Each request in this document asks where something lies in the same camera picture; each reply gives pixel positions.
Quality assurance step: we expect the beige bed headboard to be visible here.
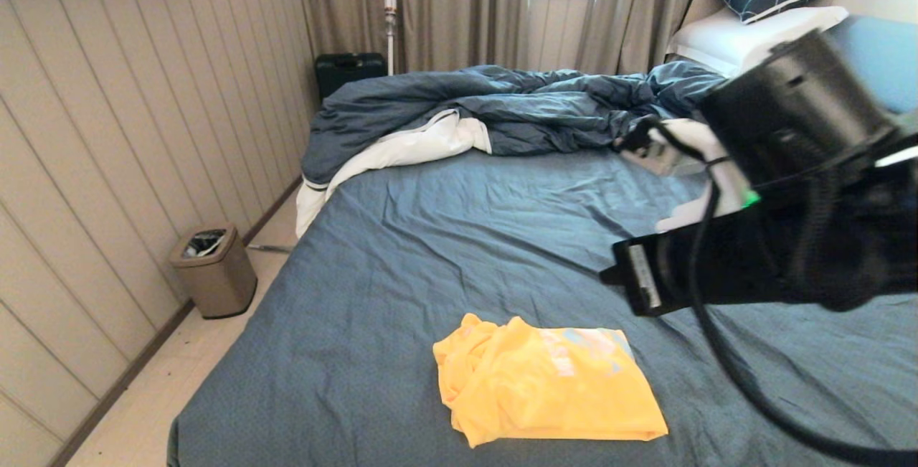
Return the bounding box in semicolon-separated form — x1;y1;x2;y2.
678;0;918;27

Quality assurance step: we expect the large white pillow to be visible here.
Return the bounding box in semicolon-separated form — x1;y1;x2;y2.
666;6;849;79

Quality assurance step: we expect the dark trash bag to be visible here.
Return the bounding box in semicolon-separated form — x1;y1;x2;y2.
185;232;227;260

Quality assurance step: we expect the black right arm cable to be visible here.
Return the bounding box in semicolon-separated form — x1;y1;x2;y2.
645;119;918;467

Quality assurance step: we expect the dark blue bed sheet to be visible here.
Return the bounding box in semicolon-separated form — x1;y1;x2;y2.
166;98;918;467

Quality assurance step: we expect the crumpled dark blue duvet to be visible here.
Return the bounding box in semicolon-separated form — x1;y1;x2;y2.
301;62;725;188

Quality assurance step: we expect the wide beige curtain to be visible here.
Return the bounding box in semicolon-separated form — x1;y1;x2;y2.
293;0;531;75

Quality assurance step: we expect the blue headboard pad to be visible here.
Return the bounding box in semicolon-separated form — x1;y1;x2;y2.
825;16;918;115

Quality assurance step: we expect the white duvet lining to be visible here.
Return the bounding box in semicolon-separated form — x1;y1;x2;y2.
295;110;493;239

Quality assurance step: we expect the beige trash bin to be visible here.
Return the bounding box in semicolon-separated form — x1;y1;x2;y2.
169;225;258;321

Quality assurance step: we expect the yellow t-shirt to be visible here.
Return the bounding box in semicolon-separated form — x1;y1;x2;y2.
432;313;668;448

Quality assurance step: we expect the narrow beige curtain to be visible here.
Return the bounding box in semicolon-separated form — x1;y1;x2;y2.
575;0;757;77

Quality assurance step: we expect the white stick vacuum cleaner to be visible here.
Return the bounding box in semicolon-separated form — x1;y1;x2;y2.
382;0;399;77

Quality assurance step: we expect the black suitcase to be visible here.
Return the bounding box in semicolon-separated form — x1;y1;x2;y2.
314;54;388;102

